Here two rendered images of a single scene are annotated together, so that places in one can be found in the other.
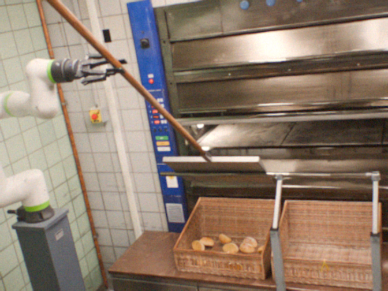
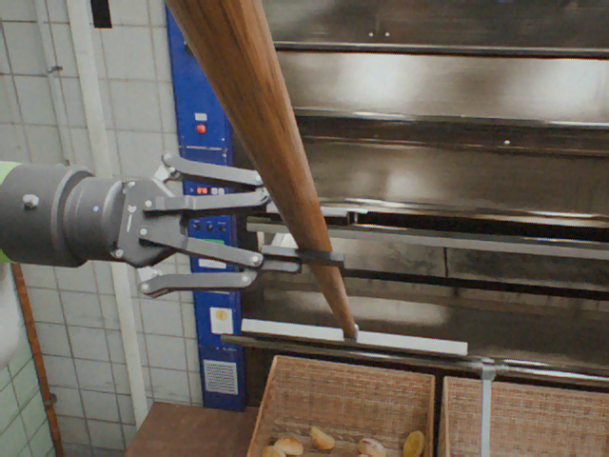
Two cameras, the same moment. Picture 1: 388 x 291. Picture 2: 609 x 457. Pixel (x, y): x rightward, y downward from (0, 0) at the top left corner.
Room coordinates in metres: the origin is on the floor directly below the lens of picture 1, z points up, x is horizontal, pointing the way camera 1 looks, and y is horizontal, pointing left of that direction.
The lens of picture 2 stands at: (1.38, 0.35, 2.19)
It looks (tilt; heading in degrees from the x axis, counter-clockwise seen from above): 27 degrees down; 345
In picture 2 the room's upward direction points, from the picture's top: straight up
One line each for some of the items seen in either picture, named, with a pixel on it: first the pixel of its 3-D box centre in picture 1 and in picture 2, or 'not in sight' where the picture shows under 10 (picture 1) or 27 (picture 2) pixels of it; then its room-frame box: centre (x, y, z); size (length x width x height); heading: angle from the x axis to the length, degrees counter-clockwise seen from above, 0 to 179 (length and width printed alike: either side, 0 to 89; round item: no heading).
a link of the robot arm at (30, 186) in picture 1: (30, 189); not in sight; (2.33, 0.82, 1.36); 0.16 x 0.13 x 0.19; 125
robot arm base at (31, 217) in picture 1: (30, 211); not in sight; (2.36, 0.86, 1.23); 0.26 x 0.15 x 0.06; 65
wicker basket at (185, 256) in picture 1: (229, 234); (342, 445); (2.73, -0.15, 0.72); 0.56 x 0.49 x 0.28; 64
